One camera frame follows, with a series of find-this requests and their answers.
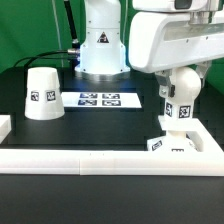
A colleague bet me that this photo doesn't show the white right fence wall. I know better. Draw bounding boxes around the white right fence wall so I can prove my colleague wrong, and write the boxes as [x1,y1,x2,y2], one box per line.
[187,119,224,155]

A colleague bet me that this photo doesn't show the white lamp bulb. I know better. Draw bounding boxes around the white lamp bulb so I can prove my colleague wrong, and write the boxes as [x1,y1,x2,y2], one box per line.
[164,67,201,119]

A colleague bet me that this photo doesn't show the grey thin cable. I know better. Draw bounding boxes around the grey thin cable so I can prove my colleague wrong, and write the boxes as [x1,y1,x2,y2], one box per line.
[51,0,65,69]

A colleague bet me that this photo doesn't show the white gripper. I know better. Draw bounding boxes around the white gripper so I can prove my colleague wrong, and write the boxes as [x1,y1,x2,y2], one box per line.
[129,11,224,98]

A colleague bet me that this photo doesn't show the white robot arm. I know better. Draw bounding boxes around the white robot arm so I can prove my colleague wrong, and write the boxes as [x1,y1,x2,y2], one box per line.
[76,0,224,97]

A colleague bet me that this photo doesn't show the white front fence wall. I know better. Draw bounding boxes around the white front fence wall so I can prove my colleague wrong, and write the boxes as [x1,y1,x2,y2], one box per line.
[0,149,224,176]

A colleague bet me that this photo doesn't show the white left fence wall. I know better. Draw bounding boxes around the white left fence wall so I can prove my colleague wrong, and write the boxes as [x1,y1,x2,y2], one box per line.
[0,115,11,144]

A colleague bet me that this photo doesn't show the black cable with connector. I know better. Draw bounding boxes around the black cable with connector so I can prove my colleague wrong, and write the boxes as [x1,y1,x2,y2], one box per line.
[13,48,81,68]

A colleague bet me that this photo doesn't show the black hose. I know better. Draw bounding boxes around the black hose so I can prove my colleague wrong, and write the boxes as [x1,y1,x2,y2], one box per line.
[63,0,80,46]

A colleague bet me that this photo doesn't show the white lamp shade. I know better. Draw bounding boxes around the white lamp shade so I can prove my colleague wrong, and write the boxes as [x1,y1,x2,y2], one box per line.
[25,67,65,120]

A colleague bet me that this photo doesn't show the white lamp base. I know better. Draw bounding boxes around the white lamp base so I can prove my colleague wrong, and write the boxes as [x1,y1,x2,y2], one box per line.
[147,115,198,152]

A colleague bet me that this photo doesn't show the white marker sheet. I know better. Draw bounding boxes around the white marker sheet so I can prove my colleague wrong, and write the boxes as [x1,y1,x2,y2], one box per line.
[61,92,141,108]

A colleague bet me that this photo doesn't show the white fence wall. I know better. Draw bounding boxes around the white fence wall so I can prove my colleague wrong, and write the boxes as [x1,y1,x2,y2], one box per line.
[187,119,224,155]
[0,149,224,176]
[0,115,11,144]

